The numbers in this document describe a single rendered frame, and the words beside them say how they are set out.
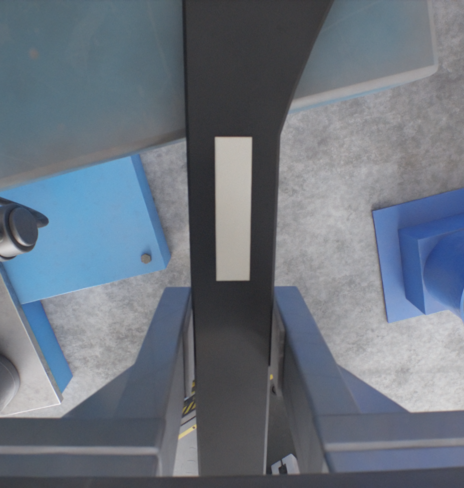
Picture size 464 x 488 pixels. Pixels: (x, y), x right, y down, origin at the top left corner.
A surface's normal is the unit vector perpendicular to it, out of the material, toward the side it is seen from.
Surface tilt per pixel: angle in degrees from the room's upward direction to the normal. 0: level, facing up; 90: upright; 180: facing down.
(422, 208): 0
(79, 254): 0
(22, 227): 90
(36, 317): 90
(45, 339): 90
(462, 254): 90
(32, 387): 0
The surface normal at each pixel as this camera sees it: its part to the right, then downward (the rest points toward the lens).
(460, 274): -0.94, -0.32
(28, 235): 0.97, -0.24
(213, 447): 0.03, 0.27
